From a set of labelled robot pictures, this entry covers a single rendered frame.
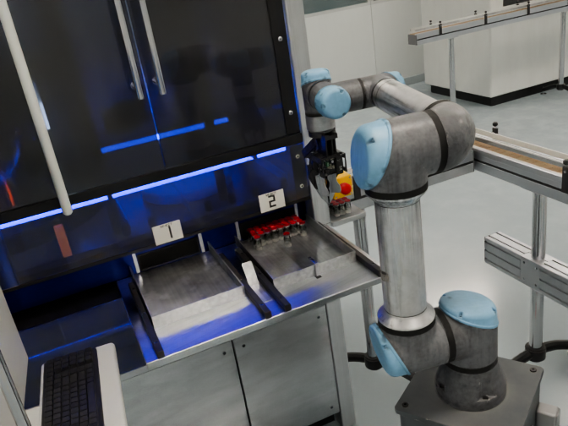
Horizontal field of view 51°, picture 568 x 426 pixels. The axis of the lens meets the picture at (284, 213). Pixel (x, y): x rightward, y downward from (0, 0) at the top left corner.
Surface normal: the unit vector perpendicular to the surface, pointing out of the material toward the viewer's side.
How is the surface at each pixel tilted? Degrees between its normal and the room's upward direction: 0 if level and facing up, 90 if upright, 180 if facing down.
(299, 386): 90
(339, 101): 90
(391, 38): 90
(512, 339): 0
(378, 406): 0
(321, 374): 90
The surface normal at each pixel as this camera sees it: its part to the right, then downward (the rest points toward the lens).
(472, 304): -0.02, -0.93
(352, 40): 0.40, 0.32
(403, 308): -0.25, 0.42
